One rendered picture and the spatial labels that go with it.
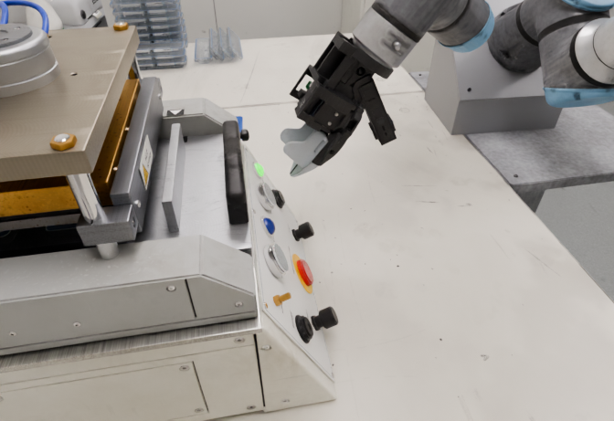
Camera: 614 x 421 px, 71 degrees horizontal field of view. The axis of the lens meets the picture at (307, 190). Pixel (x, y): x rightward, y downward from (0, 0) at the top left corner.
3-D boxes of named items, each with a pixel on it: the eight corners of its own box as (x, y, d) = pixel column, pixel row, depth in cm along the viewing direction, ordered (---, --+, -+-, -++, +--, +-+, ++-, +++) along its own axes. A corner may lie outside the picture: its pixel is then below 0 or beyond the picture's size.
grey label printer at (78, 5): (8, 62, 122) (-20, -1, 111) (37, 38, 137) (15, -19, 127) (97, 59, 123) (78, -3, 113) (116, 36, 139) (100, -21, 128)
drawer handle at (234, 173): (229, 225, 44) (225, 194, 41) (225, 146, 55) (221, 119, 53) (248, 223, 44) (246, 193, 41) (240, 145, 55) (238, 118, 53)
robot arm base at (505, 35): (546, 9, 98) (577, -16, 88) (554, 72, 96) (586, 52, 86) (483, 9, 97) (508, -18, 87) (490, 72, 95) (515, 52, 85)
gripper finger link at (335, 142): (306, 149, 63) (341, 103, 60) (315, 153, 64) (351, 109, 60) (312, 167, 60) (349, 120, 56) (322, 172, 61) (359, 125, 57)
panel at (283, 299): (333, 384, 53) (260, 310, 41) (296, 221, 76) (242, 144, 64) (348, 377, 52) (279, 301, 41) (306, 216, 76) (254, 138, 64)
